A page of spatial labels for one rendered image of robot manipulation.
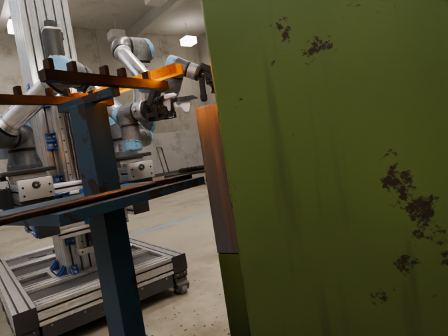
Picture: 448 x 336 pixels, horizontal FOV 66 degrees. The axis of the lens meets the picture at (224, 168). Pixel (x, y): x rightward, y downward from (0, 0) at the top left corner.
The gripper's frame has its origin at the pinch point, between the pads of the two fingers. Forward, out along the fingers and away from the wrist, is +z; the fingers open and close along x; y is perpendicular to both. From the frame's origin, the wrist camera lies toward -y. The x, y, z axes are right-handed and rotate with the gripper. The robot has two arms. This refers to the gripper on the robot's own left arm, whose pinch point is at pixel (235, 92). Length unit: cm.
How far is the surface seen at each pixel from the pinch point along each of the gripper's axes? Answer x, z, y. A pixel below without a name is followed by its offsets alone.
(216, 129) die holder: -66, 2, -21
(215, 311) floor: -4, 30, -102
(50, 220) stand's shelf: -111, -16, -47
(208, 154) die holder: -65, 2, -29
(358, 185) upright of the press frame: -107, 30, -22
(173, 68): -88, -11, -13
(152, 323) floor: -8, 4, -117
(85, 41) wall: 992, -564, 122
